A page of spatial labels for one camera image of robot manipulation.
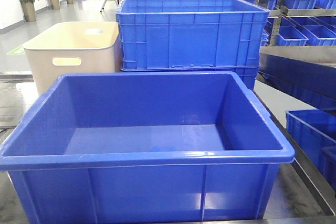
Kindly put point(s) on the blue bin lower right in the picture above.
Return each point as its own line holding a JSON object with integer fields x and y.
{"x": 313, "y": 130}

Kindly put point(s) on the large blue target bin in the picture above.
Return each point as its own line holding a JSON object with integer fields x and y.
{"x": 145, "y": 147}

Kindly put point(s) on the cream plastic bin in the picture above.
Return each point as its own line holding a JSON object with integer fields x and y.
{"x": 73, "y": 47}

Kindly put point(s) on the steel shelving rack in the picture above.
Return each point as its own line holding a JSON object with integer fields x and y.
{"x": 296, "y": 8}

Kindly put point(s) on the big blue ribbed crate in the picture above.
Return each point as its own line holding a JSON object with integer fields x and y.
{"x": 186, "y": 34}

